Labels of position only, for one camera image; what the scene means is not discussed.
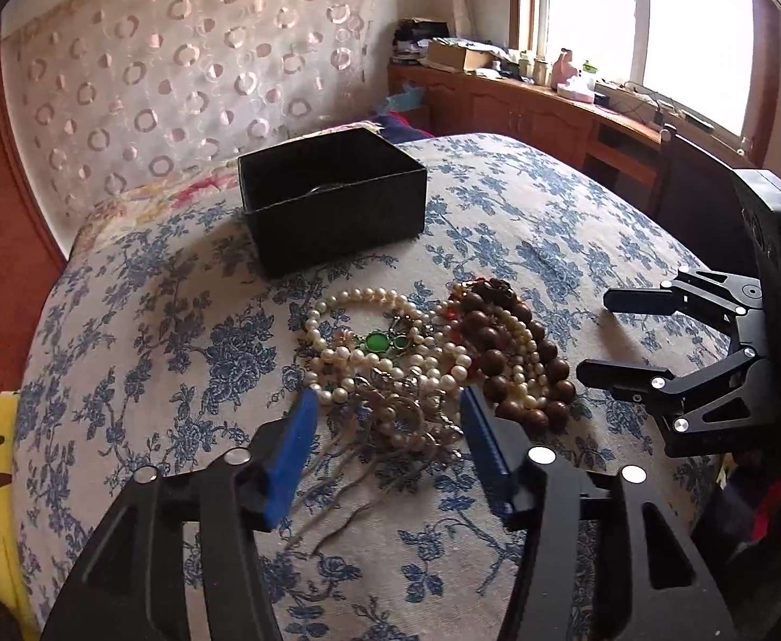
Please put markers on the red cloth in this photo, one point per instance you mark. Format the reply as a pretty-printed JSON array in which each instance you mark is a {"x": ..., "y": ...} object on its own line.
[{"x": 774, "y": 501}]

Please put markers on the cardboard box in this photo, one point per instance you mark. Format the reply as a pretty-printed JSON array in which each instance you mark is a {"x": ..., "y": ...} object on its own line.
[{"x": 454, "y": 53}]

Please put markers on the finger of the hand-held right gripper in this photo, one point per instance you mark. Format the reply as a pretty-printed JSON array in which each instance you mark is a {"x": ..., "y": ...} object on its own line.
[
  {"x": 651, "y": 300},
  {"x": 621, "y": 377}
]

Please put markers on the black jewelry box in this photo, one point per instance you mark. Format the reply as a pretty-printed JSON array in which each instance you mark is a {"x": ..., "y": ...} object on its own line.
[{"x": 337, "y": 213}]

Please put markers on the pink floral quilt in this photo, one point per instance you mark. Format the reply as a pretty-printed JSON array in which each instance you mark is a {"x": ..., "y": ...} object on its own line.
[{"x": 157, "y": 197}]

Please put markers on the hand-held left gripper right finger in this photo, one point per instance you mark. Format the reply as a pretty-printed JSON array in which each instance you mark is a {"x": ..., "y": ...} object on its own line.
[{"x": 480, "y": 441}]

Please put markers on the dark wooden chair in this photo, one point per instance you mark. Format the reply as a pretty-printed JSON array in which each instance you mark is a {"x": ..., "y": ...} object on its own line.
[{"x": 697, "y": 180}]

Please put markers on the wooden cabinet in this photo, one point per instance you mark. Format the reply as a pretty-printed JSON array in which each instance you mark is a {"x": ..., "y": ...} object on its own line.
[{"x": 497, "y": 103}]

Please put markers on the blue floral bedspread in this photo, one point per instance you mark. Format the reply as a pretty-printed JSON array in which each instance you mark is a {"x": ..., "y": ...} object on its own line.
[{"x": 163, "y": 347}]

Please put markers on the white tissue box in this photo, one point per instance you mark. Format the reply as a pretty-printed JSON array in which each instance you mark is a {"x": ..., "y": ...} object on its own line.
[{"x": 576, "y": 90}]

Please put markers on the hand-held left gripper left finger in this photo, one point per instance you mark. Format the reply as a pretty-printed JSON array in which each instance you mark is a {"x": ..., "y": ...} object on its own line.
[{"x": 290, "y": 454}]

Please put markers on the pile of dark clothes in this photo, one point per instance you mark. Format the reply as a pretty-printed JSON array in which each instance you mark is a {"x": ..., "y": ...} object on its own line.
[{"x": 414, "y": 40}]

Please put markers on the window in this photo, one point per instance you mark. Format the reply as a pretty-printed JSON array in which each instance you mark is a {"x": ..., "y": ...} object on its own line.
[{"x": 671, "y": 13}]

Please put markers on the blue bag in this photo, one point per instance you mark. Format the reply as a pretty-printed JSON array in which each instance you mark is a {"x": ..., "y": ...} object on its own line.
[{"x": 400, "y": 103}]

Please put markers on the pink figurine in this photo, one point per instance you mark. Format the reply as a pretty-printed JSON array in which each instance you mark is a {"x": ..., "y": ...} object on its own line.
[{"x": 566, "y": 67}]

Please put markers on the wooden headboard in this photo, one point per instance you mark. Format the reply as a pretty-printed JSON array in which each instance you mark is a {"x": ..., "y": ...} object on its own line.
[{"x": 10, "y": 213}]

